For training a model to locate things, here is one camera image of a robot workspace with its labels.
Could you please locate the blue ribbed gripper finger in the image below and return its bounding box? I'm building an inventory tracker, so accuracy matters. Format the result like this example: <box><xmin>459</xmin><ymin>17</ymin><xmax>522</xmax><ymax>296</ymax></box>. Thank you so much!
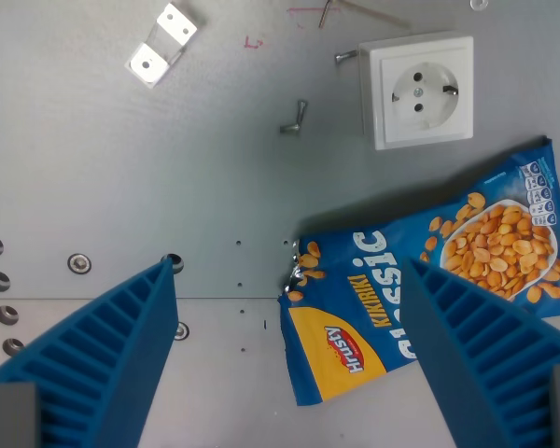
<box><xmin>0</xmin><ymin>256</ymin><xmax>179</xmax><ymax>448</ymax></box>
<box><xmin>401</xmin><ymin>257</ymin><xmax>560</xmax><ymax>448</ymax></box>

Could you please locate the blue peanut snack bag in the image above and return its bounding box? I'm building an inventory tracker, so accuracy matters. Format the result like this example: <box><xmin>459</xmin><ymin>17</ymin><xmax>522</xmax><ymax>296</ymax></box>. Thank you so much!
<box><xmin>277</xmin><ymin>135</ymin><xmax>560</xmax><ymax>407</ymax></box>

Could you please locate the long thin metal rod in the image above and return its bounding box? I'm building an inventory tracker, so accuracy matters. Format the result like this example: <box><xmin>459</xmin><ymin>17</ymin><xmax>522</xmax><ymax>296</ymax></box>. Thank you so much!
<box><xmin>341</xmin><ymin>0</ymin><xmax>413</xmax><ymax>30</ymax></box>

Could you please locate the metal hex key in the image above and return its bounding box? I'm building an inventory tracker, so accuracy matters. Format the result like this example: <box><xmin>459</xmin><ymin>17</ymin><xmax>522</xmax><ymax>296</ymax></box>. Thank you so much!
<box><xmin>318</xmin><ymin>0</ymin><xmax>343</xmax><ymax>30</ymax></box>

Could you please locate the white wall power socket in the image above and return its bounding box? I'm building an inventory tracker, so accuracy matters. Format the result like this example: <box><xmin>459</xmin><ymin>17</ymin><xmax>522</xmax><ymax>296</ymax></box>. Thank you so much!
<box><xmin>357</xmin><ymin>35</ymin><xmax>475</xmax><ymax>151</ymax></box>

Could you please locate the bent metal bracket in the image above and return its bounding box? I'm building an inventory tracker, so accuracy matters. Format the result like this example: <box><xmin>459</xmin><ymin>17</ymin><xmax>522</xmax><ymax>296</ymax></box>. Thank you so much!
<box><xmin>123</xmin><ymin>2</ymin><xmax>200</xmax><ymax>90</ymax></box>

